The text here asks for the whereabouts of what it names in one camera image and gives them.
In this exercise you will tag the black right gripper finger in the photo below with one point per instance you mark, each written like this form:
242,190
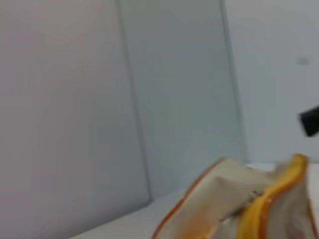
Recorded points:
311,122

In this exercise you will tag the beige food bag yellow zipper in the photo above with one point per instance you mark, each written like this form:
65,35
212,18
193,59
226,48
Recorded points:
224,189

